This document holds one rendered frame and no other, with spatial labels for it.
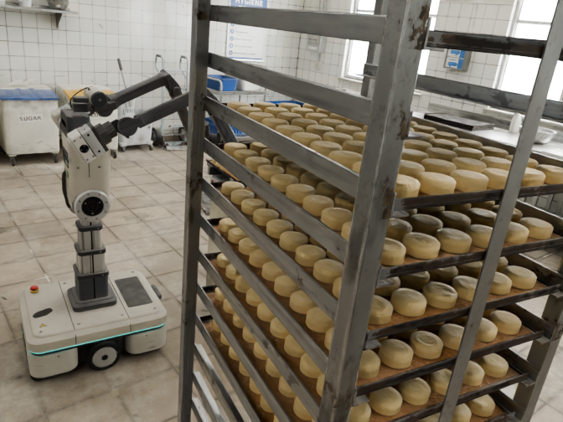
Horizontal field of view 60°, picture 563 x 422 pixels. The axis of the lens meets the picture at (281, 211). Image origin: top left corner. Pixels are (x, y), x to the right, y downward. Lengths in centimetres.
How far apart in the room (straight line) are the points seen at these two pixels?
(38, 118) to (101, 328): 353
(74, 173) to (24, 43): 405
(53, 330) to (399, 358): 198
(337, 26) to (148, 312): 211
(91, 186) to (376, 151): 194
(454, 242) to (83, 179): 187
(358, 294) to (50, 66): 592
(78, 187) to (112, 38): 431
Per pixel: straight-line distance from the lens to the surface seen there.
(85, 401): 252
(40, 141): 578
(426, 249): 68
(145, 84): 263
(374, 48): 126
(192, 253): 117
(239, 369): 114
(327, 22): 67
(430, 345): 81
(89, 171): 232
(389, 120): 51
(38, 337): 251
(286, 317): 81
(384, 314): 68
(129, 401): 249
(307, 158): 69
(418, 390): 86
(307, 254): 80
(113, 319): 255
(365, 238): 55
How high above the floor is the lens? 168
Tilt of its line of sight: 21 degrees down
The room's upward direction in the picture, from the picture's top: 6 degrees clockwise
